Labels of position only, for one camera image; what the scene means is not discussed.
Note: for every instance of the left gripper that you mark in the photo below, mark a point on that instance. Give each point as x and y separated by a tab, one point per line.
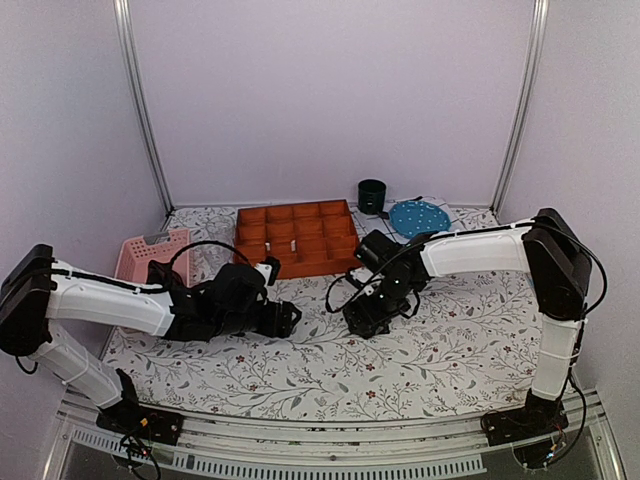
286	309

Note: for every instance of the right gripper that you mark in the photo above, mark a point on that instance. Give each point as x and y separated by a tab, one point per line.
374	315

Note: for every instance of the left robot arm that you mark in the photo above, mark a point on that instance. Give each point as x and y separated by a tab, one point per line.
41	292

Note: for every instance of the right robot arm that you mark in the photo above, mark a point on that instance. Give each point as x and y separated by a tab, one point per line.
543	247

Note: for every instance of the blue dotted plate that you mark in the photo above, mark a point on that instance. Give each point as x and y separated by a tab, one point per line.
414	217

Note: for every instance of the white grid placemat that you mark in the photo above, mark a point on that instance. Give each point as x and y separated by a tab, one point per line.
366	224

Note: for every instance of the orange wooden compartment tray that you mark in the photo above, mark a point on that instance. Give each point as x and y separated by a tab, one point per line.
309	239

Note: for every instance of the dark green mug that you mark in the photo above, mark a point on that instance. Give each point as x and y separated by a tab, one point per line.
371	196

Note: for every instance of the clear plastic cup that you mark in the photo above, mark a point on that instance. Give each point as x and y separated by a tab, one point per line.
215	256

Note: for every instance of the pink plastic basket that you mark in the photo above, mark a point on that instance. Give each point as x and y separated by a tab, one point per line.
137	252

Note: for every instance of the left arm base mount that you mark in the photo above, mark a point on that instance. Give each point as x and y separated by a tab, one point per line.
151	424

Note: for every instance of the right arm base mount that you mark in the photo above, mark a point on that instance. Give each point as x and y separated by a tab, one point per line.
513	425

